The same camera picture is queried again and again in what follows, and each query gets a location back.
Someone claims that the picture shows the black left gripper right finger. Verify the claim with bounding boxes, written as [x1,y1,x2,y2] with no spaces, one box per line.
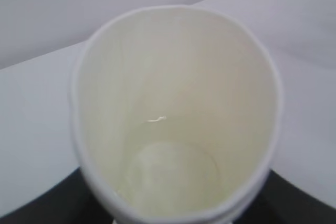
[234,171,335,224]

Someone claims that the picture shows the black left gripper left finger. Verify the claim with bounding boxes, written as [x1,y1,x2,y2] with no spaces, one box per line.
[1,169,113,223]

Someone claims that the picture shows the white paper cup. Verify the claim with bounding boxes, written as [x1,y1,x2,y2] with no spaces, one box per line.
[69,5,284,223]

